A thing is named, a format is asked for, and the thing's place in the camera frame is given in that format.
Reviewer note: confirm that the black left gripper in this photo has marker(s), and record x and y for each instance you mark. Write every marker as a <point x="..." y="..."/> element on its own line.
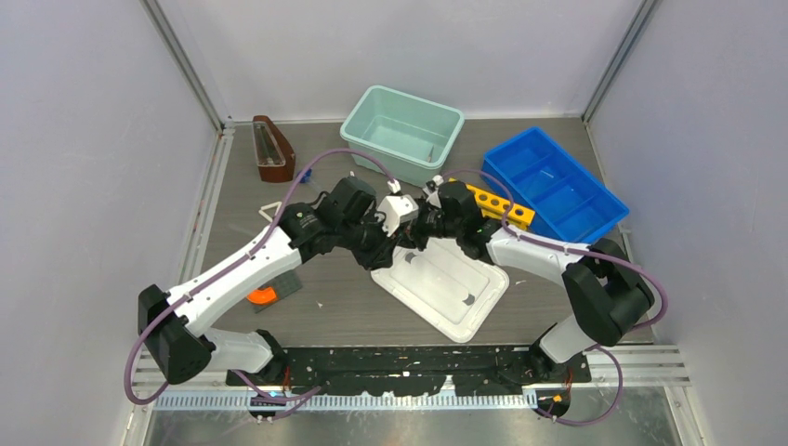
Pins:
<point x="382" y="255"/>

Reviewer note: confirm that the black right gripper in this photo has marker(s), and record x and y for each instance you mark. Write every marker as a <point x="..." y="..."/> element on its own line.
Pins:
<point x="420" y="238"/>

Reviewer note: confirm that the white clay triangle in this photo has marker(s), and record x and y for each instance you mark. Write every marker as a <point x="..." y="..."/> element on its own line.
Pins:
<point x="269" y="211"/>

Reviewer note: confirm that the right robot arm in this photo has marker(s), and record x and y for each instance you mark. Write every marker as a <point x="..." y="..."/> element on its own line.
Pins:
<point x="607" y="296"/>

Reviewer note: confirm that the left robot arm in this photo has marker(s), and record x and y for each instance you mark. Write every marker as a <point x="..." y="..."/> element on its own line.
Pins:
<point x="176" y="326"/>

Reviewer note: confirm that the yellow test tube rack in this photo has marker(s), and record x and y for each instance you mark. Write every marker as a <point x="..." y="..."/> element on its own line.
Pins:
<point x="479" y="202"/>

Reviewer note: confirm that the white plastic bin lid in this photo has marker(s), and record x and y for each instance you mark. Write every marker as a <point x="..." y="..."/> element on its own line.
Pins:
<point x="452" y="292"/>

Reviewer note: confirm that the grey brick plate orange piece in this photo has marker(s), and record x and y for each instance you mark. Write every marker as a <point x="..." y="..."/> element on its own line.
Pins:
<point x="275" y="290"/>

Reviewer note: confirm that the mint green plastic bin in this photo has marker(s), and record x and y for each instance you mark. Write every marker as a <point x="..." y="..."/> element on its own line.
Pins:
<point x="398" y="130"/>

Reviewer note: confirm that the brown wooden metronome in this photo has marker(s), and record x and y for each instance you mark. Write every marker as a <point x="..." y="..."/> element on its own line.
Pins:
<point x="275" y="156"/>

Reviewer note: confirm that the blue divided plastic tray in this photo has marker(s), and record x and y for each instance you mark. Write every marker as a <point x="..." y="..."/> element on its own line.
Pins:
<point x="570" y="204"/>

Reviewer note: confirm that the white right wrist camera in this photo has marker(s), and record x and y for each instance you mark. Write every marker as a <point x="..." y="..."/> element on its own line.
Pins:
<point x="431" y="191"/>

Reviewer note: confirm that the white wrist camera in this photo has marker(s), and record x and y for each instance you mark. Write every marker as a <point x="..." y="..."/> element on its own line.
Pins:
<point x="397" y="211"/>
<point x="431" y="191"/>

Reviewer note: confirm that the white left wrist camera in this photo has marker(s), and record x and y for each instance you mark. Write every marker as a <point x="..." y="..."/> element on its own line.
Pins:
<point x="397" y="211"/>

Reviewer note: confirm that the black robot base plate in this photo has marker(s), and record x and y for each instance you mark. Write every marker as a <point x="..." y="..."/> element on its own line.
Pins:
<point x="410" y="372"/>

